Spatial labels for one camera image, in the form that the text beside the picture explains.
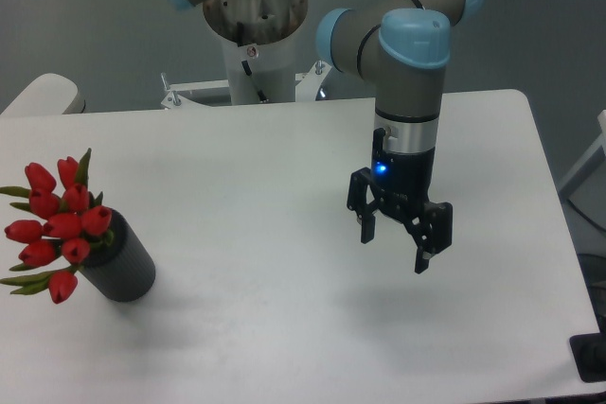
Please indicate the dark grey ribbed vase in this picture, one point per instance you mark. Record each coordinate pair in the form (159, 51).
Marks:
(123, 271)

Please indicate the black device table corner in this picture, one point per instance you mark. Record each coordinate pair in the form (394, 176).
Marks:
(589, 355)

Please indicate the white metal base frame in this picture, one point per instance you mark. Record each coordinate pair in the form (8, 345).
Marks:
(308, 86)

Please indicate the white chair left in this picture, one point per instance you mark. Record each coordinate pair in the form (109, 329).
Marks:
(49, 94)

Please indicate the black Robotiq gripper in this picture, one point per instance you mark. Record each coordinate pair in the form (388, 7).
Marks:
(400, 184)

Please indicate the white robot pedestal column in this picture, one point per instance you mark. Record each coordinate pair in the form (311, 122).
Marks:
(258, 40)

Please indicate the red tulip bouquet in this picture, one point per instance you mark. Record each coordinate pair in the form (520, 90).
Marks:
(69, 227)

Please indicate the white furniture right edge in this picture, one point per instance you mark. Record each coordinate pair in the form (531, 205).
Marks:
(585, 166)

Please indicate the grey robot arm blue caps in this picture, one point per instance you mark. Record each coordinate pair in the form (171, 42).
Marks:
(402, 47)

